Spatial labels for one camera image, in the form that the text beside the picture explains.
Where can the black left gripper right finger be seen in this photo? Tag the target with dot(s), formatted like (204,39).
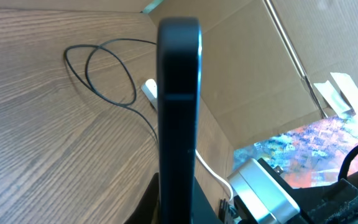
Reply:
(202,211)

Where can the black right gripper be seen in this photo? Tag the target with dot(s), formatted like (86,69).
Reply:
(336,203)

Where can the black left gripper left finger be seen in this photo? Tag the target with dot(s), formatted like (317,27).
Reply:
(147,211)

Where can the blue Galaxy smartphone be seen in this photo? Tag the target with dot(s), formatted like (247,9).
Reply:
(178,94)

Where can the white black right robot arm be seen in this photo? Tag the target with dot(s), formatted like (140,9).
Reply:
(261,195)

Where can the colourful patterned cloth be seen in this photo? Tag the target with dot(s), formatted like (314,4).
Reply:
(310,155)

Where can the white power strip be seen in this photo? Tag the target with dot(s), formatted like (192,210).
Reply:
(149,89)

